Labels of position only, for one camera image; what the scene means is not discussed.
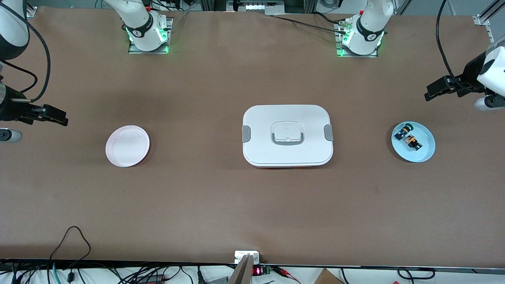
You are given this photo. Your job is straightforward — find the orange push-button switch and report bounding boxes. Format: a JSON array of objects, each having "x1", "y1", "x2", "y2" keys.
[{"x1": 403, "y1": 134, "x2": 423, "y2": 150}]

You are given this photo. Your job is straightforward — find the light blue round plate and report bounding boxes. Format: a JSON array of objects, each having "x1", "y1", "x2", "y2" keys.
[{"x1": 391, "y1": 121, "x2": 436, "y2": 163}]

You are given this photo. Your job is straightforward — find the pink round plate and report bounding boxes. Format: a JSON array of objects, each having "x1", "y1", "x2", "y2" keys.
[{"x1": 105, "y1": 125, "x2": 150, "y2": 168}]

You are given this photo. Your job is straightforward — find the white lidded container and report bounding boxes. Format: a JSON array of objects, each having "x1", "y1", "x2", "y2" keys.
[{"x1": 241, "y1": 104, "x2": 334, "y2": 169}]

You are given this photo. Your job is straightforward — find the black power adapter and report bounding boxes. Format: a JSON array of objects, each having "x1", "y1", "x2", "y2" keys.
[{"x1": 136, "y1": 273, "x2": 166, "y2": 284}]

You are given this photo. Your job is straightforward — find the lit control unit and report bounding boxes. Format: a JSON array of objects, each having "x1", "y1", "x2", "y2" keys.
[{"x1": 227, "y1": 0, "x2": 284, "y2": 15}]

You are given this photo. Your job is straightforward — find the brown cardboard box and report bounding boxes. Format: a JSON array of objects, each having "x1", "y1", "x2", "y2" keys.
[{"x1": 314, "y1": 268, "x2": 344, "y2": 284}]

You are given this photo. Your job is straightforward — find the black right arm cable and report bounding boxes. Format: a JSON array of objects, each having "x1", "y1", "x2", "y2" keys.
[{"x1": 0, "y1": 3, "x2": 51, "y2": 102}]

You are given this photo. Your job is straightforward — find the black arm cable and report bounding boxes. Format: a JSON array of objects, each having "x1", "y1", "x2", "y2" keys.
[
  {"x1": 435, "y1": 0, "x2": 488, "y2": 93},
  {"x1": 0, "y1": 3, "x2": 51, "y2": 102}
]

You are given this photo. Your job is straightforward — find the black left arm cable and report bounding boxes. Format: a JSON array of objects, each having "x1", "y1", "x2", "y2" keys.
[{"x1": 435, "y1": 0, "x2": 488, "y2": 93}]

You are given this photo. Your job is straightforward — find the green push-button switch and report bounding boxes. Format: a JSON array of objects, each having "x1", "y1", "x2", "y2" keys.
[{"x1": 395, "y1": 123, "x2": 414, "y2": 141}]

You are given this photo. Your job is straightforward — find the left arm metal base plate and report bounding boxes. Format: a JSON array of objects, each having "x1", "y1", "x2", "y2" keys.
[{"x1": 335, "y1": 22, "x2": 379, "y2": 58}]

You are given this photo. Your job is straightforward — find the thin black looped cable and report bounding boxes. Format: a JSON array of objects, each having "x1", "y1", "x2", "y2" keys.
[{"x1": 49, "y1": 226, "x2": 92, "y2": 262}]

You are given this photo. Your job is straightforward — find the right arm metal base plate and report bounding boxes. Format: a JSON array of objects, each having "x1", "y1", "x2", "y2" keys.
[{"x1": 128, "y1": 18, "x2": 173, "y2": 54}]

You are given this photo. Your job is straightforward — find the black table edge rail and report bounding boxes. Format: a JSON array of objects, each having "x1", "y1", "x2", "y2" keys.
[{"x1": 0, "y1": 258, "x2": 505, "y2": 273}]

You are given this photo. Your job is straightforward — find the black cable on table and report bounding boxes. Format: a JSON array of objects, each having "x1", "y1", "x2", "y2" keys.
[{"x1": 271, "y1": 12, "x2": 350, "y2": 33}]

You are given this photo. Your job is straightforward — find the black coiled cable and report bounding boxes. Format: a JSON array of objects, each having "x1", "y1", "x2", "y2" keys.
[{"x1": 398, "y1": 267, "x2": 436, "y2": 280}]

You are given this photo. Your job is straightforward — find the white mounting bracket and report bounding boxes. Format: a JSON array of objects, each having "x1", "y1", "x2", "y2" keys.
[{"x1": 235, "y1": 251, "x2": 260, "y2": 264}]

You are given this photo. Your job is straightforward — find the red clip wires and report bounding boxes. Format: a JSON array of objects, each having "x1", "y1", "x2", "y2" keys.
[{"x1": 272, "y1": 266, "x2": 301, "y2": 284}]

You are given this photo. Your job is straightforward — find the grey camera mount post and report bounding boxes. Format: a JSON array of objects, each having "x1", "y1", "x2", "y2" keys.
[{"x1": 228, "y1": 254, "x2": 254, "y2": 284}]

